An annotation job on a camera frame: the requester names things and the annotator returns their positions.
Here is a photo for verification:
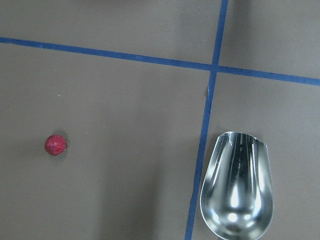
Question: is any red strawberry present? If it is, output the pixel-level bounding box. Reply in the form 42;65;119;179
44;134;68;156

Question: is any silver metal scoop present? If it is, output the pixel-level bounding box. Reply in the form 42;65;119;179
199;131;274;240

